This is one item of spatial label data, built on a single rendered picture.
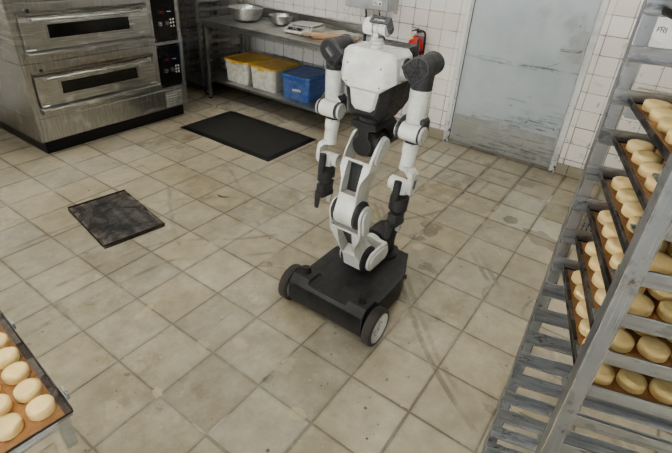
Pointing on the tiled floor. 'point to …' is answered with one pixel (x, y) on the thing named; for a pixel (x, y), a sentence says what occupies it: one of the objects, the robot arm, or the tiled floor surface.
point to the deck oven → (88, 43)
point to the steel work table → (263, 28)
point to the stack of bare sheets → (115, 218)
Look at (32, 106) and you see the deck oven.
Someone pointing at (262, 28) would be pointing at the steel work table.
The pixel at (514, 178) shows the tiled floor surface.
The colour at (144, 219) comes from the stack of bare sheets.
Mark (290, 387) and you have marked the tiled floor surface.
